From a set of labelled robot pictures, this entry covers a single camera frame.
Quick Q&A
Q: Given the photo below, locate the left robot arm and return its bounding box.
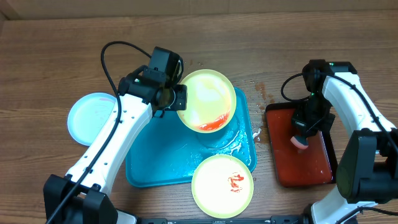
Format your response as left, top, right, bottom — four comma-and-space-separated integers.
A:
43, 47, 187, 223

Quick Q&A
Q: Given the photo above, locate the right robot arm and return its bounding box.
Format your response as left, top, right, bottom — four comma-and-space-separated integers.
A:
291, 59, 397, 223

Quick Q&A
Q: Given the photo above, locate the pink and black sponge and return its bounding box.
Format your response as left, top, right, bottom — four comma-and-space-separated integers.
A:
290, 135, 308, 149

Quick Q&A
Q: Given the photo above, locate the light blue round plate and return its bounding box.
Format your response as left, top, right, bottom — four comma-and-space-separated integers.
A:
67, 93, 116, 146

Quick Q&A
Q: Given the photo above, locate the green rimmed plate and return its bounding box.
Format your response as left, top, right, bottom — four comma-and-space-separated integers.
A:
177, 69, 236, 134
192, 154, 254, 219

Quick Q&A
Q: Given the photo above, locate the teal plastic serving tray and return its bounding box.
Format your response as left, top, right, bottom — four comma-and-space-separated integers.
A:
126, 88, 257, 188

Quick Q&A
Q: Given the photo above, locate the red black lacquer tray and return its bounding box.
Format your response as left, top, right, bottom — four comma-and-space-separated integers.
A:
265, 102, 338, 187

